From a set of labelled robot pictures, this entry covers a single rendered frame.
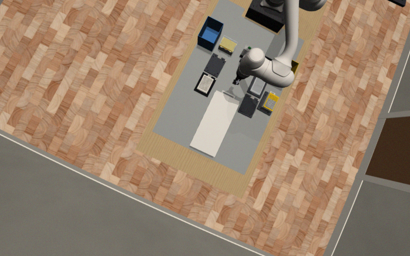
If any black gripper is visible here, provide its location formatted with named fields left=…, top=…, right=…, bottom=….
left=232, top=72, right=245, bottom=85

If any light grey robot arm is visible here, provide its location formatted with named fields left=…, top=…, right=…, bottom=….
left=237, top=0, right=327, bottom=88

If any blue open-top bin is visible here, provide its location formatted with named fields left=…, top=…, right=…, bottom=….
left=198, top=16, right=224, bottom=52

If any grey bench mat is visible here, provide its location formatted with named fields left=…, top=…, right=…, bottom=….
left=152, top=0, right=286, bottom=175

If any yellow open-top bin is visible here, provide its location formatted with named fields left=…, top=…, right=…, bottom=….
left=291, top=60, right=299, bottom=74

